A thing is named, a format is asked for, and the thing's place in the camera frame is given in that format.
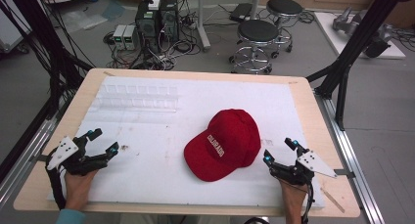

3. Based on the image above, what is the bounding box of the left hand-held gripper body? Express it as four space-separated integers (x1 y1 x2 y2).
46 135 109 177

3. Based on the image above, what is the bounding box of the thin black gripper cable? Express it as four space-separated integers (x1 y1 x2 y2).
300 181 316 224

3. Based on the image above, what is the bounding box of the red baseball cap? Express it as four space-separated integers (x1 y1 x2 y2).
183 109 262 183

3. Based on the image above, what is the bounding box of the person's right hand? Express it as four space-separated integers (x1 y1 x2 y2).
279 179 309 216

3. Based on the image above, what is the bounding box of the white foam board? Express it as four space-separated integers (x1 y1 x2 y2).
47 75 327 209

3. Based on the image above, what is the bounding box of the grey metal bracket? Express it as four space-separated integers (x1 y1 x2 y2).
334 168 357 180

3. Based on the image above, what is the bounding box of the aluminium table rail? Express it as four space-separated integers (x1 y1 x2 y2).
0 117 58 207
313 89 387 224

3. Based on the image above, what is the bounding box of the grey power supply unit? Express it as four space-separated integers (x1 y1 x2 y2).
123 23 140 51
112 23 127 51

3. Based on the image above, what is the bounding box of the black frame post with cables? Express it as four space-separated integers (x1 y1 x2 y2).
0 0 96 120

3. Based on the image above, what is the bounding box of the grey stand pole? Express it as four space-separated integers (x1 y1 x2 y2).
195 0 212 53

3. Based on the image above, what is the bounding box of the black sleeved gripper cable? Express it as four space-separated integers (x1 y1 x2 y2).
44 166 67 211

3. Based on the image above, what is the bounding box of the clear acrylic rack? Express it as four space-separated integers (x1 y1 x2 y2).
93 83 180 114

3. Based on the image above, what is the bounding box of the clear plastic sheet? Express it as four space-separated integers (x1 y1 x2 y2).
61 9 110 31

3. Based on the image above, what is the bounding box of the thin wooden stick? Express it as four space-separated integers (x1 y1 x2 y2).
319 187 346 214

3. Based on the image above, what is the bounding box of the black flat case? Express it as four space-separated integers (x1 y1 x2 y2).
228 2 254 23

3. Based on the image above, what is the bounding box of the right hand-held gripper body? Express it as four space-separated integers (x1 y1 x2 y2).
272 151 338 187

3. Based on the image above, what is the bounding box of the white floor board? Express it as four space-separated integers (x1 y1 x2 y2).
313 11 407 61

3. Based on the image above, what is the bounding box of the person's left hand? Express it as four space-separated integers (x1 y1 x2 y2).
64 169 99 212

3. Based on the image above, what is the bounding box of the tangle of floor cables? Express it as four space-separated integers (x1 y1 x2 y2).
103 8 204 71

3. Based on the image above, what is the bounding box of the large black round stool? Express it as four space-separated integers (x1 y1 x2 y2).
228 19 282 76

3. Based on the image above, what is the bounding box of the black computer tower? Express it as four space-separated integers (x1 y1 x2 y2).
134 0 161 53
159 0 181 45

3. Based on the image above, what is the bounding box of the small black round stool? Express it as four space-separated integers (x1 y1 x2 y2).
265 0 305 55

